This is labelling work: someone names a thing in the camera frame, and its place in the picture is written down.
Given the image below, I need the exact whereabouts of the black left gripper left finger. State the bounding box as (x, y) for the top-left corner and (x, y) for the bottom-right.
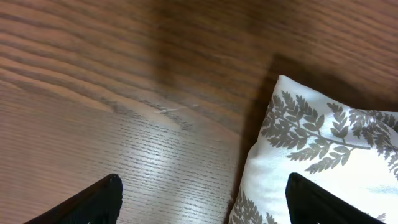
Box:
(26, 174), (123, 224)

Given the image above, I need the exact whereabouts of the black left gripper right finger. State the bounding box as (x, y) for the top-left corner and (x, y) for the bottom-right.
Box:
(285, 172), (383, 224)

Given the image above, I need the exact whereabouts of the white fern print dress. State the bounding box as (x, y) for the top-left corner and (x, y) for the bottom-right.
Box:
(229, 75), (397, 223)

